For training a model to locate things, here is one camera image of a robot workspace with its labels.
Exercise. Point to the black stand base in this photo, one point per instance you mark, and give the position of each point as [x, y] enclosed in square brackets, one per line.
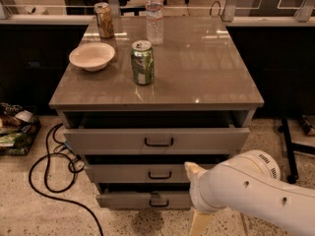
[291, 148]

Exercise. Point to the white bowl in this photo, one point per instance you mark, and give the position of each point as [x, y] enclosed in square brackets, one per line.
[93, 56]

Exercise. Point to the green soda can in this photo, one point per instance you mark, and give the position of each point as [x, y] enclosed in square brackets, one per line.
[142, 61]

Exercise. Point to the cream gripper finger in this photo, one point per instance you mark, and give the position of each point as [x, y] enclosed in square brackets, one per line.
[192, 169]

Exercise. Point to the grey drawer cabinet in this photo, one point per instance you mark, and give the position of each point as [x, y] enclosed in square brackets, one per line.
[200, 82]

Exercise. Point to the clear plastic water bottle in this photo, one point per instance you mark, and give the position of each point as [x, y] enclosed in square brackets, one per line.
[154, 12]

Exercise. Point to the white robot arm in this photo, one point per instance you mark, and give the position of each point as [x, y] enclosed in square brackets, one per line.
[250, 183]

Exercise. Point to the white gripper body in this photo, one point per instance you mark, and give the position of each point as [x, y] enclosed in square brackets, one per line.
[199, 188]

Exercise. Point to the gold soda can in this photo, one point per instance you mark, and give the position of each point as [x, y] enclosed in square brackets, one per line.
[104, 20]

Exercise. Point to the grey drawer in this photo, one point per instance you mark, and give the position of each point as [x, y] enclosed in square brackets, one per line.
[137, 173]
[157, 141]
[133, 200]

